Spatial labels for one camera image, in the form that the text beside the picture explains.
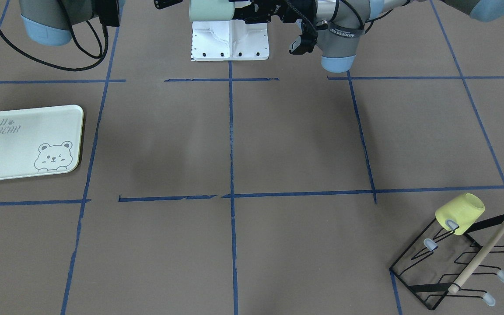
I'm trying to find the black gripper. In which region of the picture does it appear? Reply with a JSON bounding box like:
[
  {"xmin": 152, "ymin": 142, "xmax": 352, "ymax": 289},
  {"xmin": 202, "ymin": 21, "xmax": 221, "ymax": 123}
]
[{"xmin": 241, "ymin": 0, "xmax": 317, "ymax": 24}]

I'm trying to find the green cup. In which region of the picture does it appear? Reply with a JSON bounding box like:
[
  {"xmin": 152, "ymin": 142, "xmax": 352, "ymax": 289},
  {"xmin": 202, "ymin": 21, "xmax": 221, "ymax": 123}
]
[{"xmin": 189, "ymin": 0, "xmax": 235, "ymax": 22}]

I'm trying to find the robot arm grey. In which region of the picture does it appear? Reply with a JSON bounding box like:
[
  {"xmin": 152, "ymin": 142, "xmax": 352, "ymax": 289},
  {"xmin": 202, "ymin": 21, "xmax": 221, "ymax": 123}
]
[{"xmin": 19, "ymin": 0, "xmax": 126, "ymax": 46}]

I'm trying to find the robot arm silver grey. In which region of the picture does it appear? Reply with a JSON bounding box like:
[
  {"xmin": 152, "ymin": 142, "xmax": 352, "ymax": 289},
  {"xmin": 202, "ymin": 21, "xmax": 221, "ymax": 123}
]
[{"xmin": 233, "ymin": 0, "xmax": 411, "ymax": 74}]

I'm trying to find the yellow cup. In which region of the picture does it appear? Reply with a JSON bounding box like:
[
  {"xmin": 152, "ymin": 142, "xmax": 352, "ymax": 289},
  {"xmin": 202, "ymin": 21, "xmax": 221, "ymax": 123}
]
[{"xmin": 435, "ymin": 193, "xmax": 485, "ymax": 235}]

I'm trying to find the white bear tray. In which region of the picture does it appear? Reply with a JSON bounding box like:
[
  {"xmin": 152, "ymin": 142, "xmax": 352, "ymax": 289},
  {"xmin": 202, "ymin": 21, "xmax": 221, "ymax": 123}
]
[{"xmin": 0, "ymin": 105, "xmax": 84, "ymax": 181}]

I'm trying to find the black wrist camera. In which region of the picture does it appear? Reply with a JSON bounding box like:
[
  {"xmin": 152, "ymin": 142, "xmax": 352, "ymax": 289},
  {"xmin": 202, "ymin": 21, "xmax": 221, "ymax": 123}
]
[{"xmin": 289, "ymin": 34, "xmax": 317, "ymax": 55}]

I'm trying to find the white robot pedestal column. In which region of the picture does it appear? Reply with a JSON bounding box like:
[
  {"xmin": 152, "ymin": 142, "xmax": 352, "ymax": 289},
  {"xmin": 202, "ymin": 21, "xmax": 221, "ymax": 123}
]
[{"xmin": 191, "ymin": 20, "xmax": 270, "ymax": 62}]

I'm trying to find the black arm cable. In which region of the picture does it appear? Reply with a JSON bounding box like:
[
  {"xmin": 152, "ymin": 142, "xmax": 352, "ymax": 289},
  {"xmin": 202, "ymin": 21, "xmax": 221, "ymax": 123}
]
[{"xmin": 0, "ymin": 0, "xmax": 110, "ymax": 72}]

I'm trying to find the black wire cup rack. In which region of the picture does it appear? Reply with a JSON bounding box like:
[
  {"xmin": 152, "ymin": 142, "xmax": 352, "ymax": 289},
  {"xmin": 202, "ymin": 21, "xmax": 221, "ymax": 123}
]
[{"xmin": 389, "ymin": 214, "xmax": 504, "ymax": 310}]

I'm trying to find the wooden rack handle rod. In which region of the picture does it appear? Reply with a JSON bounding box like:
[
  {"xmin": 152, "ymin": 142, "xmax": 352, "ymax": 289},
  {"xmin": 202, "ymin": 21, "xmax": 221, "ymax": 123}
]
[{"xmin": 448, "ymin": 221, "xmax": 504, "ymax": 294}]

